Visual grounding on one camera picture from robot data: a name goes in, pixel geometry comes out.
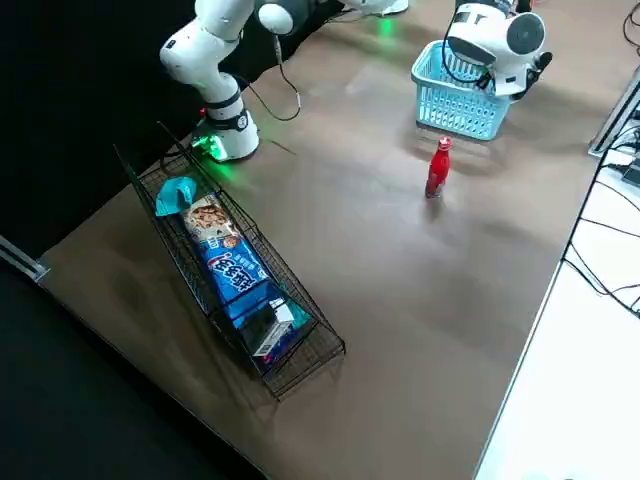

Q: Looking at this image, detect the red cola bottle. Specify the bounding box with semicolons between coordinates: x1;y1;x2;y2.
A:
424;136;454;200

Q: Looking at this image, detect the teal snack packet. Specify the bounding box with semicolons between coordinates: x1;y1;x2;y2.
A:
277;284;312;329
154;176;198;218

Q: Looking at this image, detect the blue cookie packet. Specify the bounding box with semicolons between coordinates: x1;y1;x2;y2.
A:
180;195;284;326

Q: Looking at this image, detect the black cable with grey connector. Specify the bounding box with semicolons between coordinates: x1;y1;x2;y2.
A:
248;32;304;122

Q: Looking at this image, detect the blue plastic basket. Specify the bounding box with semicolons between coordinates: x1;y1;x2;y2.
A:
410;39;516;141

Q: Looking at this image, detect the aluminium frame post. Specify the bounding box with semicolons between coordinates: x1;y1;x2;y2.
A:
0;233;52;282
588;63;640;158

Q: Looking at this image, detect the black desk cable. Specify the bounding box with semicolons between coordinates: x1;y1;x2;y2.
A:
559;117;640;321

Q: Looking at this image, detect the black white small box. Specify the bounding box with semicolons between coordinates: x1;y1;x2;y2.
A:
238;297;296;360

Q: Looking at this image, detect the black wire display basket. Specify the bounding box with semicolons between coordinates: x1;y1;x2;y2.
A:
112;121;347;403

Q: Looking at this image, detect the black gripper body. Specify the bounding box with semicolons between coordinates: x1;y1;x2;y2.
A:
517;51;554;101

